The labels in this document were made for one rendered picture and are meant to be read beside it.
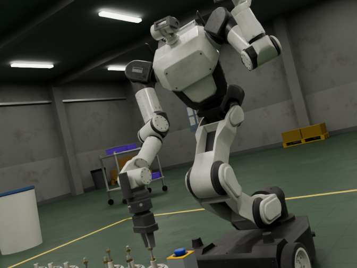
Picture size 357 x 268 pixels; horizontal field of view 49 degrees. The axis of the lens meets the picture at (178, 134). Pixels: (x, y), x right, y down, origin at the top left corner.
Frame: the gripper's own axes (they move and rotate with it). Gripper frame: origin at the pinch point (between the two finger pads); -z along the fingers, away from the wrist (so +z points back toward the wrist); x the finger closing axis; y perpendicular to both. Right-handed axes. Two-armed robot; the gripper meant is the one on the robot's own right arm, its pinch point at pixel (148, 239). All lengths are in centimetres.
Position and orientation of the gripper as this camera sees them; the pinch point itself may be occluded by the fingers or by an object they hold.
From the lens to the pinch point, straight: 152.1
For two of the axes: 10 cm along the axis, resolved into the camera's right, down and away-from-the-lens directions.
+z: -2.4, -9.7, 0.3
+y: -7.7, 1.7, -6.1
